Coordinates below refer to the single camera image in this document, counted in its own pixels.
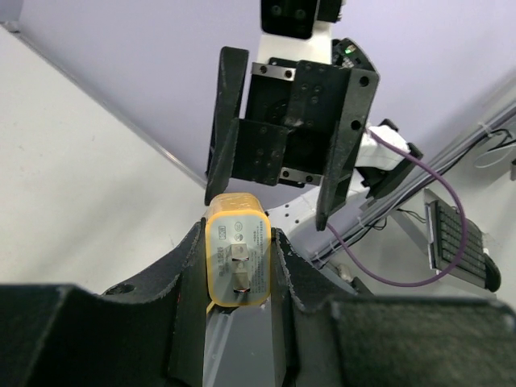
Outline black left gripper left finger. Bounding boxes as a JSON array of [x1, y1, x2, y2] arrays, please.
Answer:
[[1, 222, 207, 386]]

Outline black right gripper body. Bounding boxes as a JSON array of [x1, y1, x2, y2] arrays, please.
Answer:
[[233, 59, 350, 188]]

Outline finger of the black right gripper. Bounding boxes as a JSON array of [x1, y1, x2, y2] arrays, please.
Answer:
[[205, 47, 249, 205], [315, 69, 379, 231]]

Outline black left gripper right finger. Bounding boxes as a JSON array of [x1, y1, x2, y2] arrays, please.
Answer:
[[271, 229, 515, 386]]

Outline yellow plug adapter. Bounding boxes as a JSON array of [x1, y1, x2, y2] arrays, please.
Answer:
[[205, 193, 272, 308]]

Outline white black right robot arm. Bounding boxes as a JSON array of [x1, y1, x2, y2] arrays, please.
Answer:
[[205, 39, 422, 230]]

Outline black computer keyboard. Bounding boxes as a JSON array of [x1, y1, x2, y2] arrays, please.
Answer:
[[425, 200, 501, 293]]

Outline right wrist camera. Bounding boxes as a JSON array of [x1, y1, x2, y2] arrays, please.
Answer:
[[257, 0, 346, 65]]

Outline grey background frame wires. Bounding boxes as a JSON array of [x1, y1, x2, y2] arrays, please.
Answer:
[[314, 76, 516, 291]]

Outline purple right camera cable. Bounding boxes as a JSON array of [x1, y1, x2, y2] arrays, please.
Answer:
[[326, 131, 469, 288]]

